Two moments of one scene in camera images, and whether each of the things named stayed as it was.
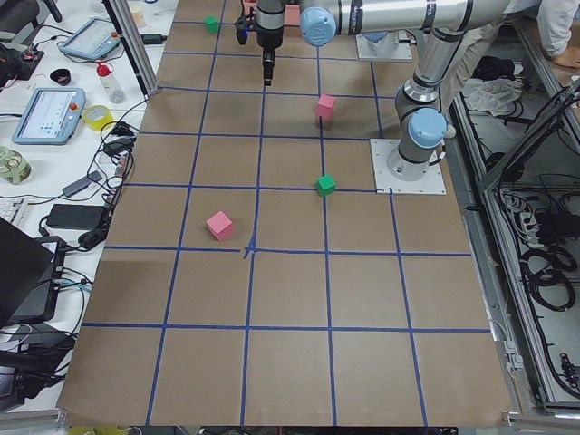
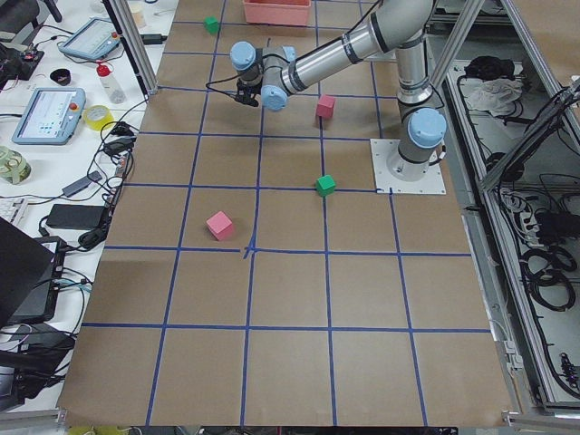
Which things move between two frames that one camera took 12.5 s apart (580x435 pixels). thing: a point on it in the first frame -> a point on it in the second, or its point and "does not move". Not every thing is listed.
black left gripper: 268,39 -> 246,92
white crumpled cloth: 497,95 does not move
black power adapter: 75,217 does not move
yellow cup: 96,116 does not move
